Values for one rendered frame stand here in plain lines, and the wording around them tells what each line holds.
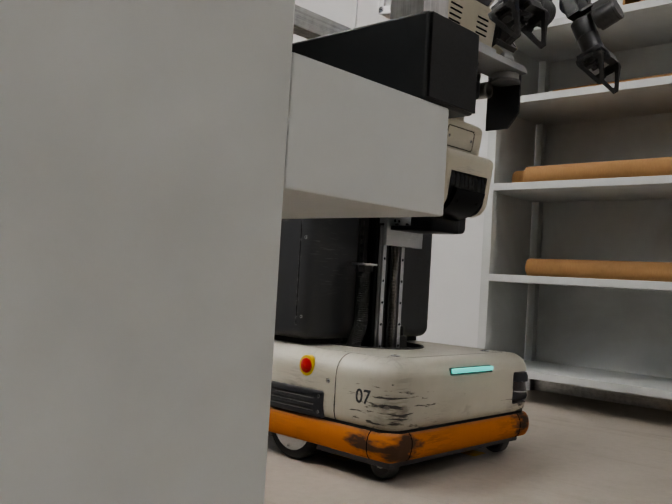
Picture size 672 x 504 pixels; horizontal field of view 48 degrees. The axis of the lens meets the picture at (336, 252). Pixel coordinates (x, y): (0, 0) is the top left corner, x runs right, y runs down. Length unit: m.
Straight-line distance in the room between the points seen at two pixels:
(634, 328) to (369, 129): 2.86
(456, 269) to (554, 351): 0.66
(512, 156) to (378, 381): 1.91
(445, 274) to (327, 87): 3.32
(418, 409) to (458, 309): 2.08
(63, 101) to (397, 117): 0.30
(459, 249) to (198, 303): 3.37
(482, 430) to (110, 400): 1.61
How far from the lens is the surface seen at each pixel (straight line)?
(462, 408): 1.92
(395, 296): 2.09
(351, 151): 0.59
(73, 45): 0.45
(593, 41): 2.11
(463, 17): 2.07
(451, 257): 3.85
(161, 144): 0.48
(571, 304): 3.51
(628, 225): 3.43
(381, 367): 1.73
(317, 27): 1.15
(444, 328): 3.87
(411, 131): 0.66
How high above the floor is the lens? 0.46
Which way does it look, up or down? 2 degrees up
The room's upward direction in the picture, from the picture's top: 3 degrees clockwise
